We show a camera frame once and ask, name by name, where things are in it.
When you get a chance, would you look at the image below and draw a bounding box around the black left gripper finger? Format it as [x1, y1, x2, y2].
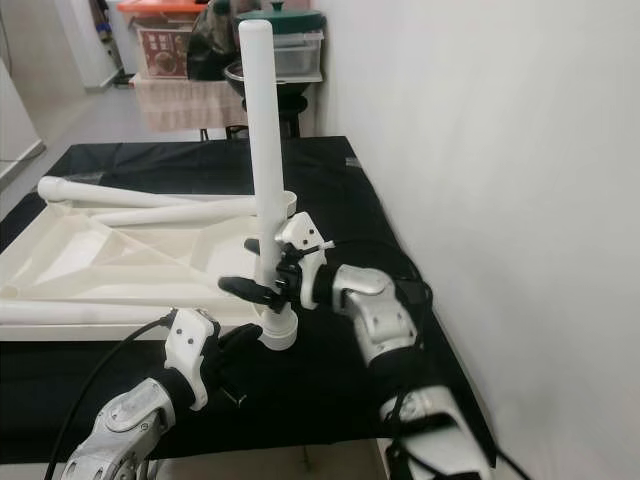
[218, 322, 267, 361]

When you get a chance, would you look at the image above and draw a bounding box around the white plastic children table top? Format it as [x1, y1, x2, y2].
[0, 195, 301, 353]

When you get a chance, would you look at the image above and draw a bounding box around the black tablecloth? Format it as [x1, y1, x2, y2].
[0, 137, 496, 466]

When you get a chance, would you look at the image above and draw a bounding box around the beige striped cloth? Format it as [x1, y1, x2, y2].
[135, 75, 246, 133]

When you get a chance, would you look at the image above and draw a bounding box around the black wok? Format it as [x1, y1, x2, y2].
[225, 62, 321, 101]

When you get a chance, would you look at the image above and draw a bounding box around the green lid clear container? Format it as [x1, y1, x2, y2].
[237, 5, 326, 81]

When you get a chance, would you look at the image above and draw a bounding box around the black bag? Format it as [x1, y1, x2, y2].
[185, 0, 241, 83]

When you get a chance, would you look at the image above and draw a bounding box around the orange lid storage box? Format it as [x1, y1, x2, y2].
[117, 0, 201, 81]

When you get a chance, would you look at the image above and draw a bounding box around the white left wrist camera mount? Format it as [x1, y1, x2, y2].
[165, 308, 221, 413]

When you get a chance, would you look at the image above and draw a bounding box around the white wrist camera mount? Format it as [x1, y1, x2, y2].
[280, 212, 346, 311]
[165, 308, 221, 413]

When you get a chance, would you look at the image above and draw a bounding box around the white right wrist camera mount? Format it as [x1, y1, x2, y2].
[280, 212, 346, 311]

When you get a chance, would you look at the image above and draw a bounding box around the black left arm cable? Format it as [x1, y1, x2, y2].
[45, 312, 176, 480]

